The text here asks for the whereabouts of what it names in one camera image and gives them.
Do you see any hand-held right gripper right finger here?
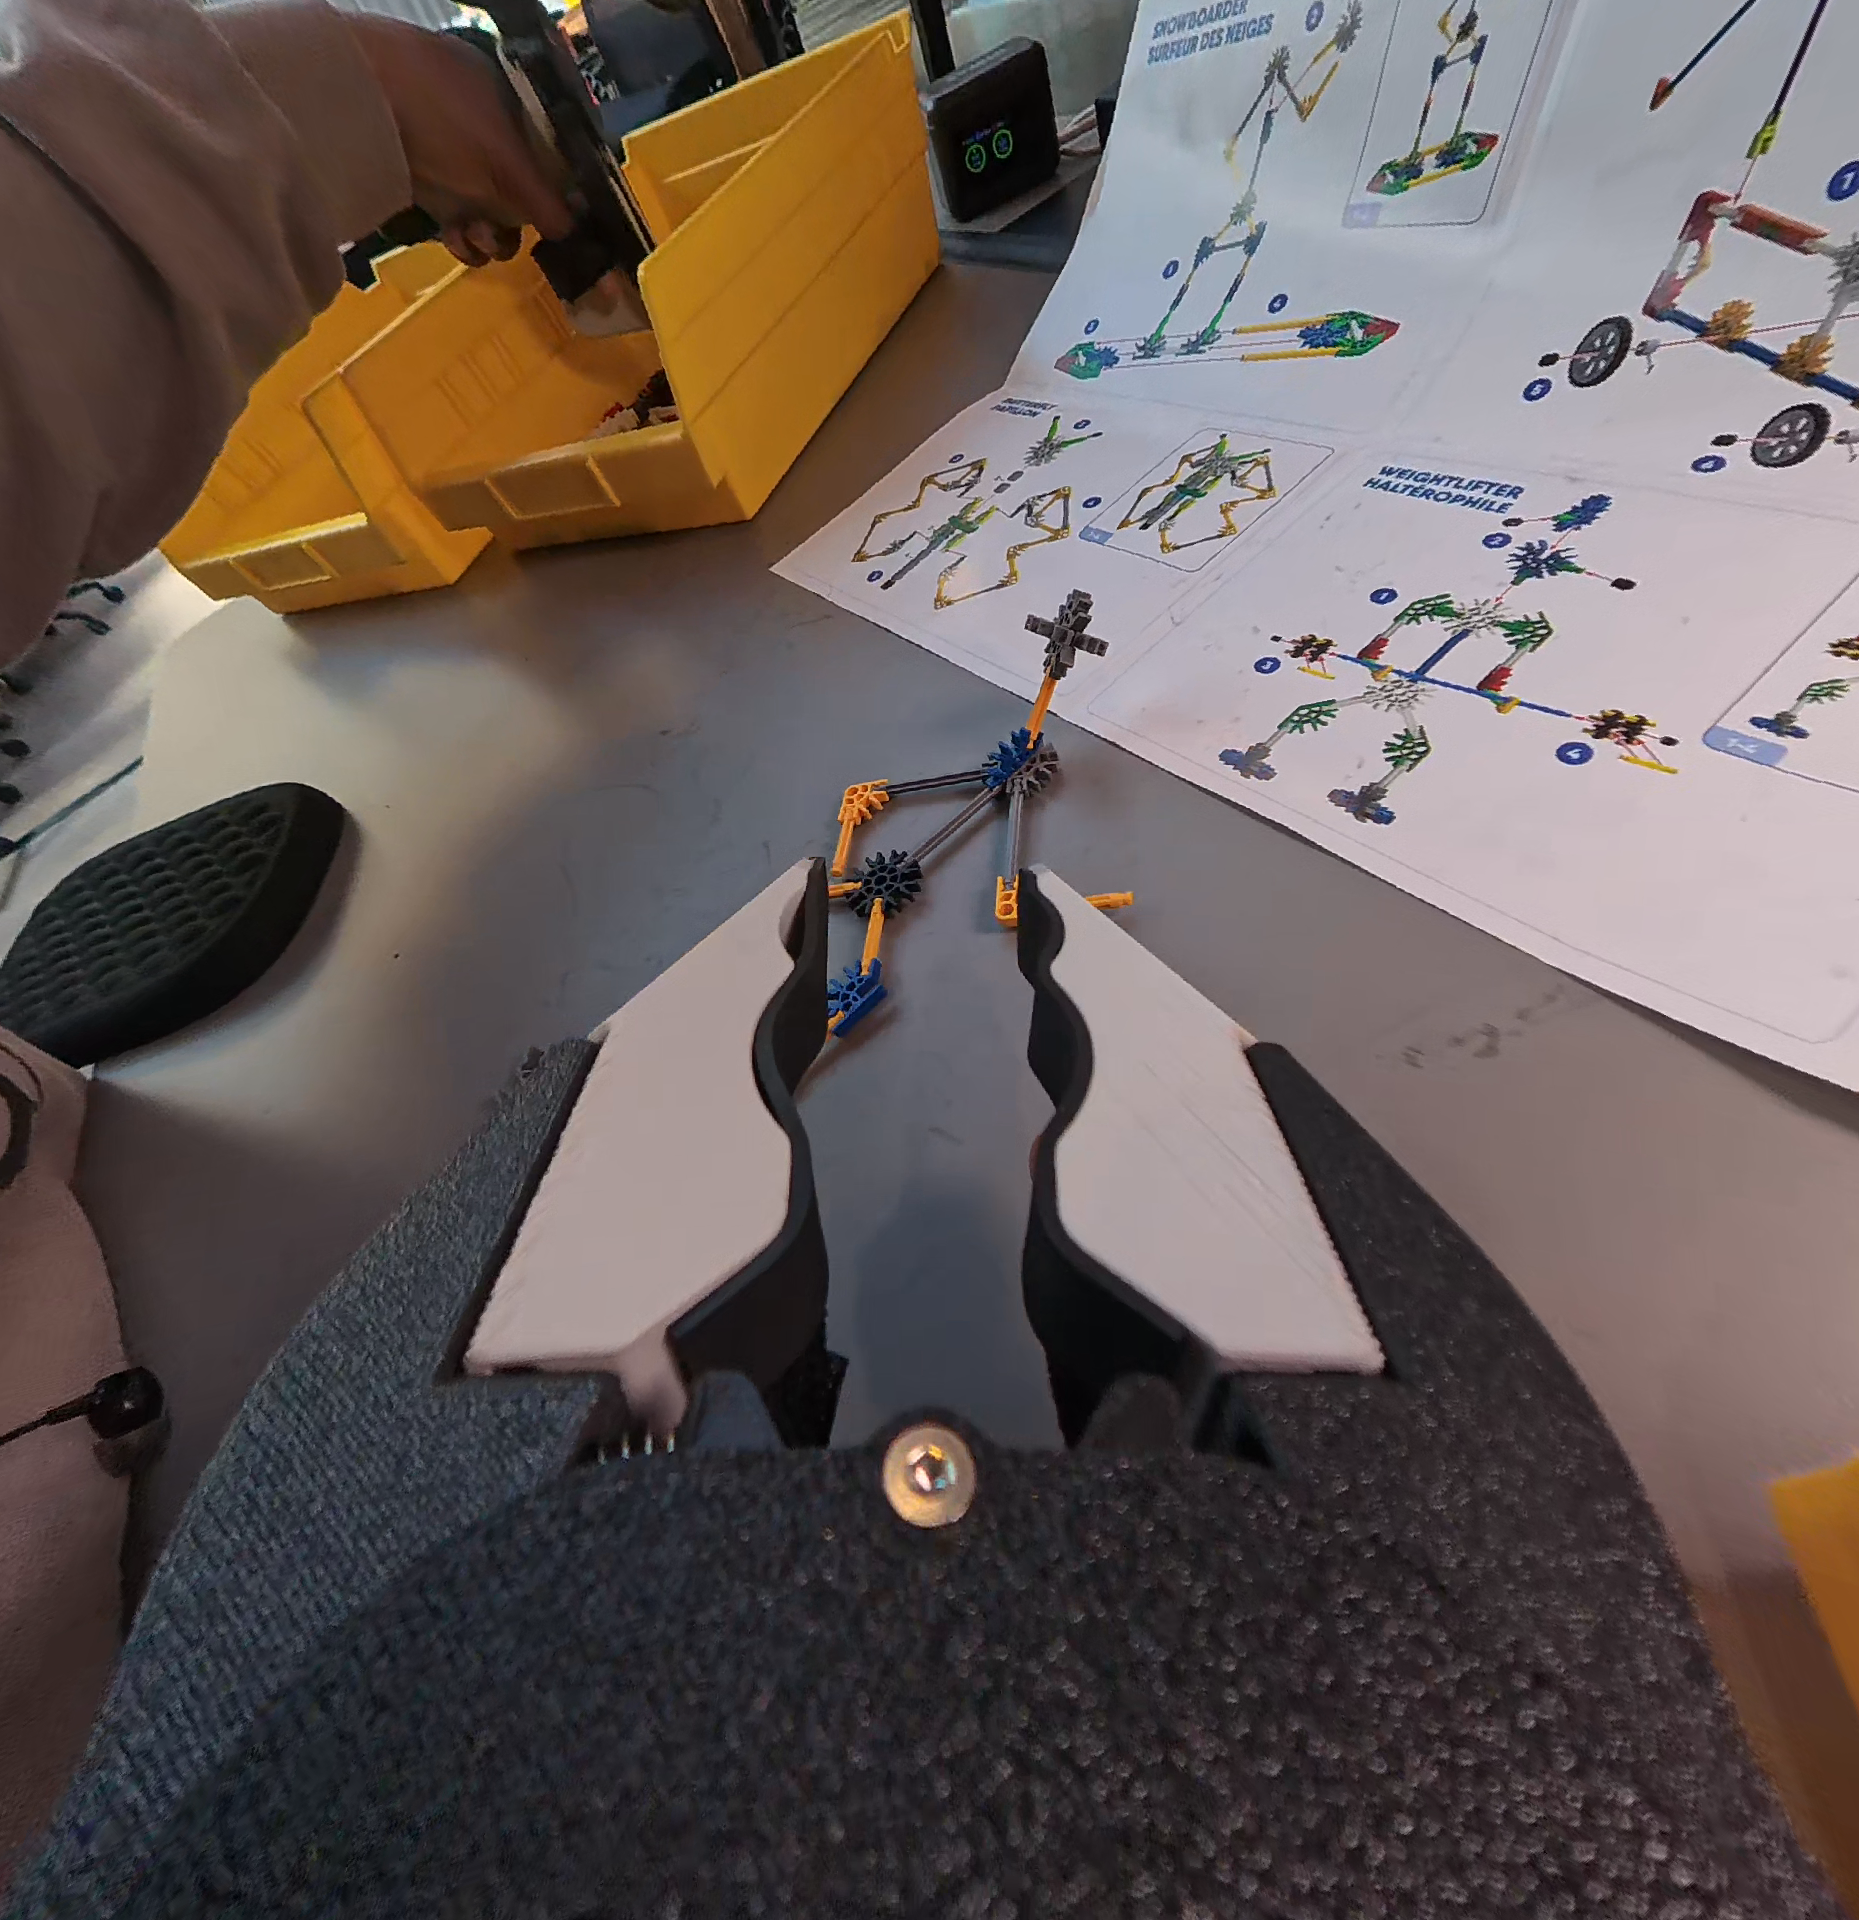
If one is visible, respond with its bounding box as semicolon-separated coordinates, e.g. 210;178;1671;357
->
1015;867;1389;1450

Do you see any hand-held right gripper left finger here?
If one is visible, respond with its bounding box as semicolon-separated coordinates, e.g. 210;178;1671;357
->
461;859;836;1460

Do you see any pile of colourful toy pieces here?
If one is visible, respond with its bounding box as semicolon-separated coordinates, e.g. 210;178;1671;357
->
582;368;684;444

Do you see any yellow plastic crate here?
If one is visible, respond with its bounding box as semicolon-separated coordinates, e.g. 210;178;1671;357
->
163;247;497;615
306;16;944;553

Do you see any multicolour rod and connector assembly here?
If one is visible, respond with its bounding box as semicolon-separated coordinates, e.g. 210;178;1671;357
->
823;731;1062;1039

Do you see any grey connector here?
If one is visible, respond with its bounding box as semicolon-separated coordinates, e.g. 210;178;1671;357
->
1022;589;1112;753

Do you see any yellow plastic bin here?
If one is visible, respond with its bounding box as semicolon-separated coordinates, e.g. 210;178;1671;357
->
1769;1452;1859;1920

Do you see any person's left hand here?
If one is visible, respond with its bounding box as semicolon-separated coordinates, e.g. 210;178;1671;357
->
322;17;578;273

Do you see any small black display device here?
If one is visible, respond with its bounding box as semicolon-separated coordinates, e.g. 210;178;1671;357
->
919;37;1058;224

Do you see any black chair armrest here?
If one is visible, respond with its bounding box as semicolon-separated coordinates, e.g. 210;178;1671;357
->
0;784;350;1070

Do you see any person's torso in beige sweater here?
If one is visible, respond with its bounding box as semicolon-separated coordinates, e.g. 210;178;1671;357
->
0;1014;139;1884

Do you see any white toy instruction sheet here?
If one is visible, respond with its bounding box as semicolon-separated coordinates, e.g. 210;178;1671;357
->
771;0;1859;1113

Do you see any black drawstring with toggle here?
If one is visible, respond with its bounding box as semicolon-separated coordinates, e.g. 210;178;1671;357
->
0;1367;167;1465

